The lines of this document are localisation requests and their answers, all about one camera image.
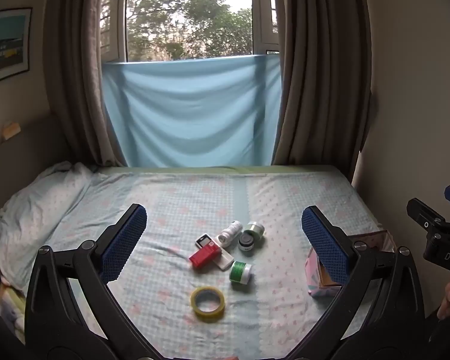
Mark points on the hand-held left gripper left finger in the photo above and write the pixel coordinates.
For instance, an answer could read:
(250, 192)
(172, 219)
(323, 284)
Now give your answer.
(123, 243)

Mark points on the open window sash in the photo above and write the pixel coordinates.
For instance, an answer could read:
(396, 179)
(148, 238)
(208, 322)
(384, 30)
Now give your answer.
(264, 11)

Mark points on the yellow tape roll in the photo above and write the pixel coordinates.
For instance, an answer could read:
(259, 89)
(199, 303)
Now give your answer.
(195, 307)

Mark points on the pale green lid jar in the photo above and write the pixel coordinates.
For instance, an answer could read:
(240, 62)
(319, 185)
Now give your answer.
(255, 229)

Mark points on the pink cardboard box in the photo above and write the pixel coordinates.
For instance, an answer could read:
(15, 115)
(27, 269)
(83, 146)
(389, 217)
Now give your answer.
(315, 281)

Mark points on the pastel striped cloth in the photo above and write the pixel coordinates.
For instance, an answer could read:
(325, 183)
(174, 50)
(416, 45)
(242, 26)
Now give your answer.
(11, 311)

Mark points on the white pill bottle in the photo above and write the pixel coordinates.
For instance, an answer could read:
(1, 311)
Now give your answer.
(230, 232)

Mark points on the black lid jar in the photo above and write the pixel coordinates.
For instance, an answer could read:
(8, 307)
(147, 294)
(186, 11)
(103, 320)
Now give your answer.
(246, 242)

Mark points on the trees outside window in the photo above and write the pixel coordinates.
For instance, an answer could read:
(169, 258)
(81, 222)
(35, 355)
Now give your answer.
(187, 15)

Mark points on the pale blue crumpled blanket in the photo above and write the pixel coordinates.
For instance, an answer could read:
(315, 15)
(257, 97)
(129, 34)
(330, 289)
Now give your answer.
(33, 213)

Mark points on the small orange block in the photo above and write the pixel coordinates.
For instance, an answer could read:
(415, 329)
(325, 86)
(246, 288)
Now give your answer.
(12, 129)

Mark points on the white remote control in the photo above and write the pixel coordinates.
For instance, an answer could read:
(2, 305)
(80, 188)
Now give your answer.
(201, 240)

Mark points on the person's right hand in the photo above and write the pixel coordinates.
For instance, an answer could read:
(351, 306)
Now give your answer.
(448, 300)

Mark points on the window frame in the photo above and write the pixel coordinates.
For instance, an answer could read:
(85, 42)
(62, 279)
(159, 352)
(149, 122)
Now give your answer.
(114, 15)

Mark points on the light blue hanging cloth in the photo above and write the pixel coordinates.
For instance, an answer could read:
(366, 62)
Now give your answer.
(191, 112)

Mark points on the brown curtain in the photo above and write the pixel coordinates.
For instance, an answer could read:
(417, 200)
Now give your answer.
(78, 82)
(322, 82)

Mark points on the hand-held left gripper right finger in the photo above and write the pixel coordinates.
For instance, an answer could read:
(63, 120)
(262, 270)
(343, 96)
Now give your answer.
(324, 243)

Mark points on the framed wall poster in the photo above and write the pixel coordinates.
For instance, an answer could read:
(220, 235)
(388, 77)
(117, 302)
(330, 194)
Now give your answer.
(7, 45)

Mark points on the grey headboard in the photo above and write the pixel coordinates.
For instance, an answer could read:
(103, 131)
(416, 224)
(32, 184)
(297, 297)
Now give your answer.
(26, 172)

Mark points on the green lid white jar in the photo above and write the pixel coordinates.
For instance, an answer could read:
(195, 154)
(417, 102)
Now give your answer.
(240, 272)

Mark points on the red box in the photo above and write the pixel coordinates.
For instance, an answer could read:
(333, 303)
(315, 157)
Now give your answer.
(204, 257)

